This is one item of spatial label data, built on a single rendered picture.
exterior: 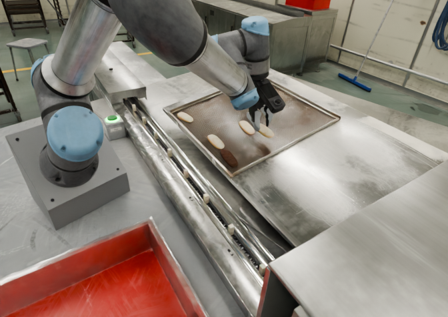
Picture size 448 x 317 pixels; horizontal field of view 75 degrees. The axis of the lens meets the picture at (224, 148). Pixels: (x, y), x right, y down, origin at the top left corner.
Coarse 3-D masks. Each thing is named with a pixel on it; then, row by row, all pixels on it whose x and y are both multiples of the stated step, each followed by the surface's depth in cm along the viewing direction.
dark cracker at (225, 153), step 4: (220, 152) 103; (224, 152) 102; (228, 152) 102; (224, 156) 101; (228, 156) 100; (232, 156) 100; (228, 160) 99; (232, 160) 98; (236, 160) 99; (228, 164) 98; (232, 164) 97; (236, 164) 97
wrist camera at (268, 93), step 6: (258, 84) 90; (264, 84) 90; (270, 84) 90; (258, 90) 90; (264, 90) 89; (270, 90) 89; (264, 96) 88; (270, 96) 88; (276, 96) 88; (270, 102) 87; (276, 102) 87; (282, 102) 88; (270, 108) 88; (276, 108) 86; (282, 108) 88
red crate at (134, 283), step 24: (120, 264) 74; (144, 264) 74; (72, 288) 68; (96, 288) 69; (120, 288) 69; (144, 288) 69; (168, 288) 69; (24, 312) 64; (48, 312) 64; (72, 312) 64; (96, 312) 64; (120, 312) 64; (144, 312) 64; (168, 312) 65
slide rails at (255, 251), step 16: (144, 112) 136; (144, 128) 124; (192, 176) 99; (192, 192) 93; (208, 192) 93; (208, 208) 87; (224, 208) 88; (240, 256) 74; (256, 256) 74; (256, 272) 71
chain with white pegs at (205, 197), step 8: (48, 0) 388; (136, 112) 138; (144, 120) 128; (160, 144) 117; (168, 152) 109; (192, 184) 98; (200, 192) 94; (208, 200) 90; (216, 216) 86; (224, 224) 84; (232, 224) 80; (232, 232) 80; (248, 256) 76; (256, 264) 74; (264, 264) 70; (264, 272) 71
